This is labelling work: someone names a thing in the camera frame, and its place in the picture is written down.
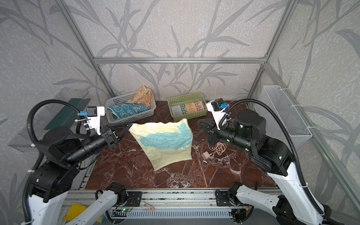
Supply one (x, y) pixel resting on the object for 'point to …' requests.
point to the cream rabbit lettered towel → (187, 108)
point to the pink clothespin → (151, 208)
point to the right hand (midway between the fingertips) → (200, 116)
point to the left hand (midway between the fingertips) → (133, 121)
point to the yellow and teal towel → (164, 143)
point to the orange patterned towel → (144, 96)
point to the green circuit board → (124, 210)
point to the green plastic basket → (186, 99)
